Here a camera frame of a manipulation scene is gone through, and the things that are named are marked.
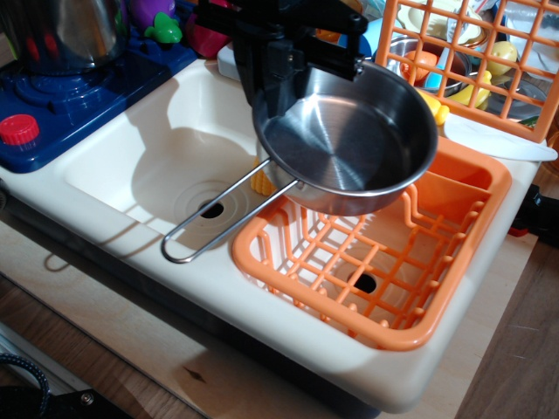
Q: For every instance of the black red clamp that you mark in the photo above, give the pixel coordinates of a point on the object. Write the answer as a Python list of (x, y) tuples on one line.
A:
[(537, 215)]

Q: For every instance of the cream plastic toy sink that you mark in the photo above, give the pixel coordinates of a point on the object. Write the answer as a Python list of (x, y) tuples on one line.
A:
[(203, 329)]

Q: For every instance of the red stove knob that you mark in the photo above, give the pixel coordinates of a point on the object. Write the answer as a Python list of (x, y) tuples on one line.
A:
[(19, 129)]

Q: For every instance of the yellow toy potato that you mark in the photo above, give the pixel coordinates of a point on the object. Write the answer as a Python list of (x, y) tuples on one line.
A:
[(505, 50)]

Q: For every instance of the yellow toy corn cob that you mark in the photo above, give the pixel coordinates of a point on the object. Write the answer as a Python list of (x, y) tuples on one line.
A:
[(261, 184)]

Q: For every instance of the orange plastic drying rack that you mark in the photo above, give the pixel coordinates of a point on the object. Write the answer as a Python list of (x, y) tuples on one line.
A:
[(385, 278)]

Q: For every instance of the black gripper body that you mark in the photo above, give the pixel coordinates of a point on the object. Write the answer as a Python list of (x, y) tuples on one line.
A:
[(327, 32)]

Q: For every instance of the stainless steel pan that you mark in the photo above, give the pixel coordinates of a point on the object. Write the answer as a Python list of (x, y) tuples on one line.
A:
[(338, 147)]

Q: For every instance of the purple toy eggplant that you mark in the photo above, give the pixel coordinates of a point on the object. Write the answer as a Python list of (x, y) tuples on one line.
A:
[(143, 12)]

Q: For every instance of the blue plastic cup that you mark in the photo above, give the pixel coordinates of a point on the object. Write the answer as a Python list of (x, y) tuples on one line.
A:
[(369, 40)]

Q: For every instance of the toy knife yellow handle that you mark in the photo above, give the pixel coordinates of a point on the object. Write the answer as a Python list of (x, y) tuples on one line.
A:
[(486, 140)]

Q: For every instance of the orange grid basket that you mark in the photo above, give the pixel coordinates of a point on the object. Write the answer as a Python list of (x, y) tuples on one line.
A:
[(443, 46)]

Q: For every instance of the magenta toy fruit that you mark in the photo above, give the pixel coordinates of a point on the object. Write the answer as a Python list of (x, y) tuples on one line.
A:
[(205, 42)]

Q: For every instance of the yellow toy banana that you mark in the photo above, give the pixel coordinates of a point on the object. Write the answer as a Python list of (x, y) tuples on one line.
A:
[(471, 95)]

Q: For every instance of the silver metal pot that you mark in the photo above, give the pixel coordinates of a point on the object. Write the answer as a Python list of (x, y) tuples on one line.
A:
[(65, 37)]

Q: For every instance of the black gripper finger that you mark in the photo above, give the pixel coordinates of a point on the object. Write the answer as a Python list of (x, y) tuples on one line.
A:
[(250, 57), (283, 63)]

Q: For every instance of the blue toy stove top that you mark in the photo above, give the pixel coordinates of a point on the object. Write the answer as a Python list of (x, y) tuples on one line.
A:
[(69, 108)]

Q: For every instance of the grey toy faucet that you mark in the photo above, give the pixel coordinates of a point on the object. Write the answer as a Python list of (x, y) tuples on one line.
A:
[(226, 63)]

